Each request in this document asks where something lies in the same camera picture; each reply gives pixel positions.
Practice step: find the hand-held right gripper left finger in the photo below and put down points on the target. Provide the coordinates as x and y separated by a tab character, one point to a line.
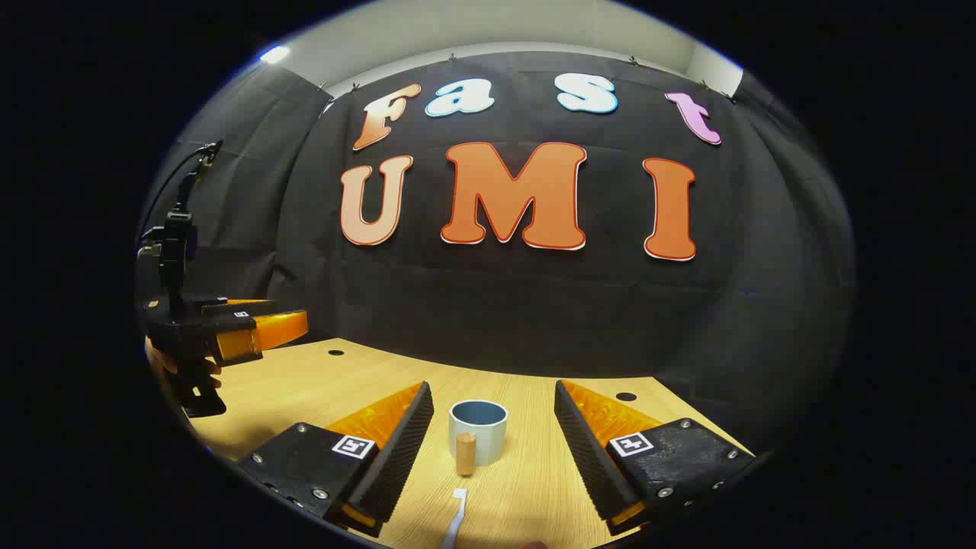
400	457

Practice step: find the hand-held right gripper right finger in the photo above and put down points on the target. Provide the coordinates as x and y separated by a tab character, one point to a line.
583	457

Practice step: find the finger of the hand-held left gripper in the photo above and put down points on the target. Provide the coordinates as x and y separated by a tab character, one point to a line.
278	328
229	307

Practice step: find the white toothbrush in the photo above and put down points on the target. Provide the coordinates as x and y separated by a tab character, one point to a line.
456	518

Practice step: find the light blue cup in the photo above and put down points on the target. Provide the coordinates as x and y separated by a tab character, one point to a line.
488	438

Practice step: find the wooden desktop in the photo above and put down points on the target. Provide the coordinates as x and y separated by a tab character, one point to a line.
305	381

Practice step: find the black backdrop cloth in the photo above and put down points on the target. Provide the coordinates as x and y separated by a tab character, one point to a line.
496	305

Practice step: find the ceiling light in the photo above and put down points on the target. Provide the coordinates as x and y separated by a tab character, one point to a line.
274	54

